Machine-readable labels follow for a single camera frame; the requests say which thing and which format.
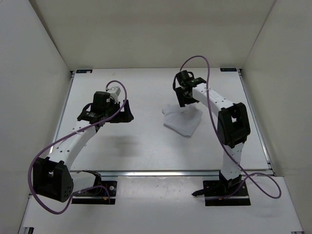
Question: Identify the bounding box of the white skirt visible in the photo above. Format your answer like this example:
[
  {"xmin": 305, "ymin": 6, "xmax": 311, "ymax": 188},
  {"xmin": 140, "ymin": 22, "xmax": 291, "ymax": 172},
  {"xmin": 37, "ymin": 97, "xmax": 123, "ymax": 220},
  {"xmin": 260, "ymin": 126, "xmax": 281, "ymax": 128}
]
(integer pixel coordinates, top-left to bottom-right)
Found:
[{"xmin": 162, "ymin": 105, "xmax": 203, "ymax": 137}]

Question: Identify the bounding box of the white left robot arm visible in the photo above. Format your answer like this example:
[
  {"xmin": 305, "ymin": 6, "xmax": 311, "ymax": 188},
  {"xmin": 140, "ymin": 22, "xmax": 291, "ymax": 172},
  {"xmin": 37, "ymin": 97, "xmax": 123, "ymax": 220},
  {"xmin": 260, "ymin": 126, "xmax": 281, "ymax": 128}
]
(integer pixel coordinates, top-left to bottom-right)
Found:
[{"xmin": 31, "ymin": 87, "xmax": 134, "ymax": 202}]

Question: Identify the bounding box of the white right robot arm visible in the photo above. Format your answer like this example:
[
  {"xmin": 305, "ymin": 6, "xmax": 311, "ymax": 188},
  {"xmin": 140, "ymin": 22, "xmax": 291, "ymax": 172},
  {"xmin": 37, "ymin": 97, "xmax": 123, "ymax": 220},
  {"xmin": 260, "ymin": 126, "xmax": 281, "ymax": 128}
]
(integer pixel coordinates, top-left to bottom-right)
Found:
[{"xmin": 173, "ymin": 70, "xmax": 251, "ymax": 195}]

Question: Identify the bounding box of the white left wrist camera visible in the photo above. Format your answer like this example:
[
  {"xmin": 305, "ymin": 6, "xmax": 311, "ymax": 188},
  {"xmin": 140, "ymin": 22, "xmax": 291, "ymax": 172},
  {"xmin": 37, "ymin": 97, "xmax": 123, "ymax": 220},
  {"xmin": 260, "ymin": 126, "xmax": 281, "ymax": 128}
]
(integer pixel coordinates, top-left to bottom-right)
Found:
[{"xmin": 105, "ymin": 86, "xmax": 121, "ymax": 103}]

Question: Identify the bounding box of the aluminium table front rail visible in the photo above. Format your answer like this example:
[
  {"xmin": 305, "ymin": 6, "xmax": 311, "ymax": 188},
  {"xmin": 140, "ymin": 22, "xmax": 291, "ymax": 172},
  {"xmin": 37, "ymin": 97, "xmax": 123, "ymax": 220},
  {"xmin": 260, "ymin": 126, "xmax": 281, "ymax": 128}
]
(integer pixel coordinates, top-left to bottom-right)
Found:
[{"xmin": 70, "ymin": 170, "xmax": 275, "ymax": 177}]

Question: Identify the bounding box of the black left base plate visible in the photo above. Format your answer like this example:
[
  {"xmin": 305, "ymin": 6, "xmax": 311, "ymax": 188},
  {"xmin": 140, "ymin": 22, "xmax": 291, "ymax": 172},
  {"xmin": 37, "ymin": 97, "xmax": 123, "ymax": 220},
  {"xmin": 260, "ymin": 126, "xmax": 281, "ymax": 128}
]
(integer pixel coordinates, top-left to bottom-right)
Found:
[{"xmin": 71, "ymin": 177, "xmax": 117, "ymax": 205}]

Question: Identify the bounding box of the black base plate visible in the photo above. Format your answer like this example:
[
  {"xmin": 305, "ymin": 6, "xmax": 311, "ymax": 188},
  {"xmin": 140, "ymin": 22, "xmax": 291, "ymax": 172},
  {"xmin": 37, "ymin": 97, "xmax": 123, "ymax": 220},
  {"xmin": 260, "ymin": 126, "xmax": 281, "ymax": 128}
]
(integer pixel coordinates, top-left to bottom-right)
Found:
[
  {"xmin": 71, "ymin": 177, "xmax": 117, "ymax": 205},
  {"xmin": 192, "ymin": 180, "xmax": 251, "ymax": 207}
]

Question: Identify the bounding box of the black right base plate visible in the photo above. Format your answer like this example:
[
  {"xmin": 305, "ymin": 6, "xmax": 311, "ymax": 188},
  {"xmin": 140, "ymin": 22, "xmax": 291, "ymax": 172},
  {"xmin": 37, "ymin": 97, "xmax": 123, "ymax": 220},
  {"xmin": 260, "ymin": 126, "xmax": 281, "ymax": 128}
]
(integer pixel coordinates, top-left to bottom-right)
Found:
[{"xmin": 192, "ymin": 180, "xmax": 251, "ymax": 207}]

